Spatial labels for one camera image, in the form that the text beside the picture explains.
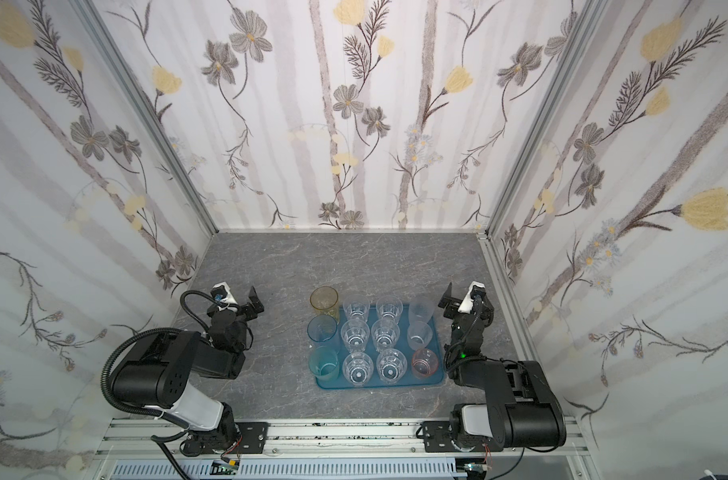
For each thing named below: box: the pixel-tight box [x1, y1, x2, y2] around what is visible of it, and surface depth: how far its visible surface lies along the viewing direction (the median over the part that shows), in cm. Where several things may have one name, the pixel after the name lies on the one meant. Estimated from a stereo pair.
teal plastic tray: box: [317, 304, 445, 389], surface depth 88 cm
